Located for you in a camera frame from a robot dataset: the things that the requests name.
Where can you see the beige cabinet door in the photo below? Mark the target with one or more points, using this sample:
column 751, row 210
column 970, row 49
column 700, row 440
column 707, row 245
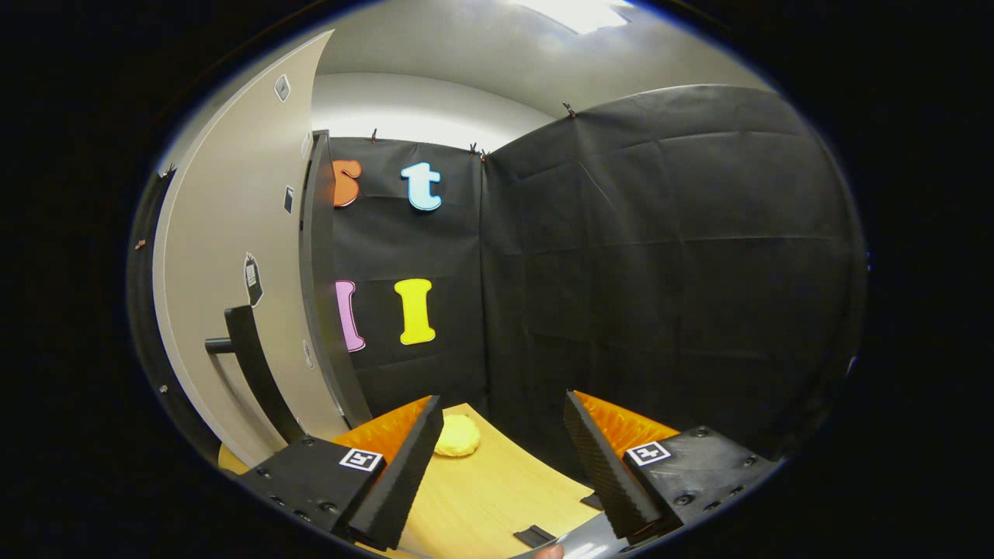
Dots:
column 225, row 233

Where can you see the ceiling light panel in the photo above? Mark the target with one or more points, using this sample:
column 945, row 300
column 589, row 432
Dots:
column 578, row 14

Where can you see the black table bracket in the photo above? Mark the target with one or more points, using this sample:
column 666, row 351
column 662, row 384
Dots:
column 590, row 501
column 534, row 536

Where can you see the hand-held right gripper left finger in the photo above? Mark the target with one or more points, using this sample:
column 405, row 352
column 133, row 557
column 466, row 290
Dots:
column 400, row 473

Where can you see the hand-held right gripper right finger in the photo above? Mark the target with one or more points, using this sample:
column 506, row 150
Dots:
column 602, row 466

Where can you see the yellow lumpy soft object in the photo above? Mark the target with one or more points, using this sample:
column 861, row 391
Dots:
column 458, row 436

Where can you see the black backdrop cloth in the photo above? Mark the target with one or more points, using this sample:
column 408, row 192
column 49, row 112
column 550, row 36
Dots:
column 660, row 272

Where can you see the black cloth clip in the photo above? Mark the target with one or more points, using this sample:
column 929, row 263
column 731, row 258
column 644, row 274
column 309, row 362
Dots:
column 476, row 151
column 571, row 110

